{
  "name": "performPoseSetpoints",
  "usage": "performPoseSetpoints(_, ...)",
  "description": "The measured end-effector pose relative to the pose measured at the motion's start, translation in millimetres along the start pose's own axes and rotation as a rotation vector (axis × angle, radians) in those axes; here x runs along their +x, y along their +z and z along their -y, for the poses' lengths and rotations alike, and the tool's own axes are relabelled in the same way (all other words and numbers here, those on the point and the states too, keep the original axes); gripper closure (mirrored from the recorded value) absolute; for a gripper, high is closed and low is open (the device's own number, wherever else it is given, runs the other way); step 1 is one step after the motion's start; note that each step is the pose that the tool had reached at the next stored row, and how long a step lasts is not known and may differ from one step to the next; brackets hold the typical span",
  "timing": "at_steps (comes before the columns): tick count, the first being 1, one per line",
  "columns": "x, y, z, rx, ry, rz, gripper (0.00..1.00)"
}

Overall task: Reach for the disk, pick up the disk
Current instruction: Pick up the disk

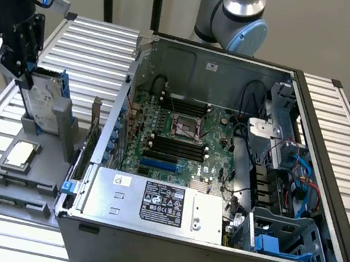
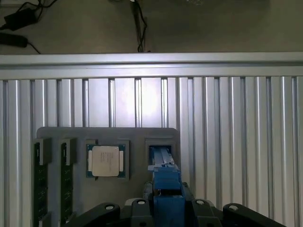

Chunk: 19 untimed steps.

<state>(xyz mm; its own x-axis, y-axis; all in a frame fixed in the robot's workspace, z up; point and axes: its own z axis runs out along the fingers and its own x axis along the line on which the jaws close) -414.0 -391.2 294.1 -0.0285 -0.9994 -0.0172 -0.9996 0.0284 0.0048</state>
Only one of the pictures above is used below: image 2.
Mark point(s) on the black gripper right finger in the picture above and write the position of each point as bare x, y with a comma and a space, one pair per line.
201, 212

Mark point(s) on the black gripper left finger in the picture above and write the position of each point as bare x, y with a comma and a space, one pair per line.
139, 212

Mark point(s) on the grey parts rack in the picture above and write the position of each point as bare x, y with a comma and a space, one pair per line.
132, 189

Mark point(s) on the CPU with silver lid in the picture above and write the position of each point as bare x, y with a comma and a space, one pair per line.
105, 160

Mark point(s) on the green RAM stick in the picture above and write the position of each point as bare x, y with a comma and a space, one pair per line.
68, 186
42, 186

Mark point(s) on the black oblong power adapter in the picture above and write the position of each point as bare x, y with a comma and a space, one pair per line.
13, 40

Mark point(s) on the black power adapter brick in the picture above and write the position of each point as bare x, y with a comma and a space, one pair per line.
21, 20

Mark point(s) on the aluminium frame rail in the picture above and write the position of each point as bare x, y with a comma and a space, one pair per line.
151, 65

